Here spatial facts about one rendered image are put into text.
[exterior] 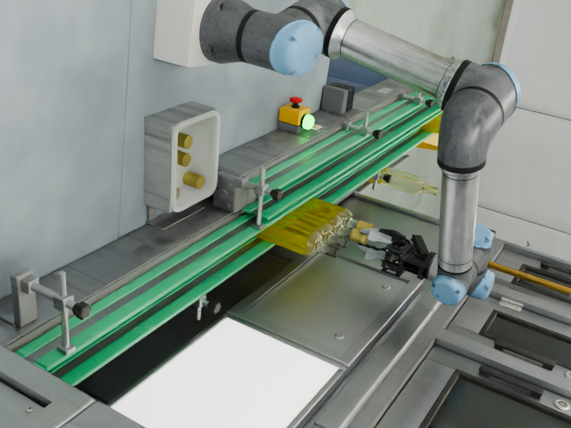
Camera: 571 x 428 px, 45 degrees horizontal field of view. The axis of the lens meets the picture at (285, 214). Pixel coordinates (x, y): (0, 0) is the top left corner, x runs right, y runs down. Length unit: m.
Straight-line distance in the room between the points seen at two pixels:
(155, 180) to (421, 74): 0.65
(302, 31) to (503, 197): 6.68
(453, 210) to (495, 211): 6.65
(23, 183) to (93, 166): 0.18
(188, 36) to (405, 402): 0.93
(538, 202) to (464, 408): 6.39
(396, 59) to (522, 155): 6.36
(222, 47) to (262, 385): 0.73
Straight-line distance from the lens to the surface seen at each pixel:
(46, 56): 1.39
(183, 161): 1.67
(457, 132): 1.38
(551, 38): 7.53
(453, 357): 1.79
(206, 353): 1.60
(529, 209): 8.00
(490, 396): 1.72
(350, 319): 1.77
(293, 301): 1.80
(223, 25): 1.53
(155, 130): 1.61
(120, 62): 1.53
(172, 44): 1.57
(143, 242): 1.65
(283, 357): 1.61
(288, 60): 1.46
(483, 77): 1.47
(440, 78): 1.49
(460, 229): 1.50
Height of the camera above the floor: 1.77
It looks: 26 degrees down
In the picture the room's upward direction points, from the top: 110 degrees clockwise
